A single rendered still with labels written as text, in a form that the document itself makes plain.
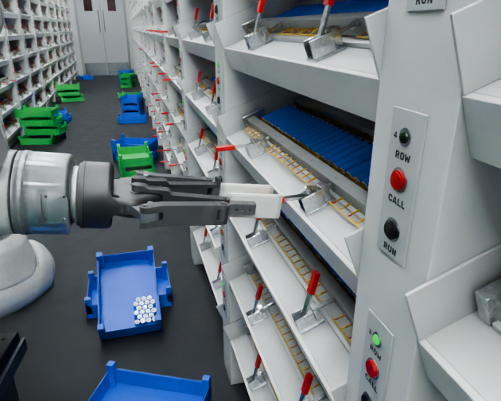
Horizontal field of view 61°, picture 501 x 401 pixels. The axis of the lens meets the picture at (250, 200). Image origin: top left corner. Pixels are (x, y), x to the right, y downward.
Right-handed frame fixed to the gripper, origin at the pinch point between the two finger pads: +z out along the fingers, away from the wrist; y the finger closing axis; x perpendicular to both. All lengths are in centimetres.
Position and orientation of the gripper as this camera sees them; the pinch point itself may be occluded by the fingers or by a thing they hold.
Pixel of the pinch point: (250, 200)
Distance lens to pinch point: 53.7
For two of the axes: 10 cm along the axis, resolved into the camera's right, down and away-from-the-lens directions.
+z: 9.5, 0.3, 3.0
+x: 1.4, -9.3, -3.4
